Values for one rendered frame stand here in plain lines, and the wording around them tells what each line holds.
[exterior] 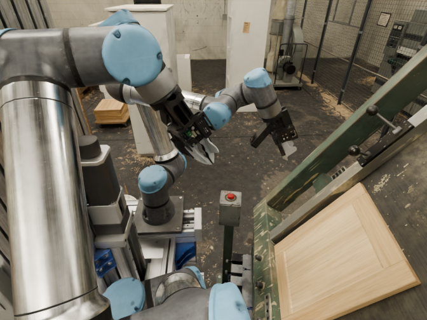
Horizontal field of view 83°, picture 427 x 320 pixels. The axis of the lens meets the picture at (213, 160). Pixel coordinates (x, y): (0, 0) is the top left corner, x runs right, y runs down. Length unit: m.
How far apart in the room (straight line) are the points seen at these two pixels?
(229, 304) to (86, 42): 0.35
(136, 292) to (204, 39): 8.42
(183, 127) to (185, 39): 8.35
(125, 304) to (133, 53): 0.56
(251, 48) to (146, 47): 4.13
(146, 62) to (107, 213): 0.54
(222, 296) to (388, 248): 0.63
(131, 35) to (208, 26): 8.42
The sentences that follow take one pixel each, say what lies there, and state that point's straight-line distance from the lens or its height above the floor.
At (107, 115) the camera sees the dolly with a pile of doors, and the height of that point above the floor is 0.21.
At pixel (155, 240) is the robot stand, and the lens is 1.20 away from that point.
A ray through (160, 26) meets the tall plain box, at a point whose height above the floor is 1.59.
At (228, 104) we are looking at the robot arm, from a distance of 0.73.
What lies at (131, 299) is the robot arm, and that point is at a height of 1.27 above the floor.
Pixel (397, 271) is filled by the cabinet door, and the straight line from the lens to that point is 0.84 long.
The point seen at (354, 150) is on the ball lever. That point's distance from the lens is 0.92.
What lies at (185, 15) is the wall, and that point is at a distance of 8.73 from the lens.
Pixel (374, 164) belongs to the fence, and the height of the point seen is 1.37.
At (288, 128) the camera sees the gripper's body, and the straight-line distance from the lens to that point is 0.87.
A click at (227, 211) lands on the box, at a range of 1.38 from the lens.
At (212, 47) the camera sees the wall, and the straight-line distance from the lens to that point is 8.84.
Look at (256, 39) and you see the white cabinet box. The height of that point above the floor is 1.25.
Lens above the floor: 1.88
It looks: 35 degrees down
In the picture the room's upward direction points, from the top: straight up
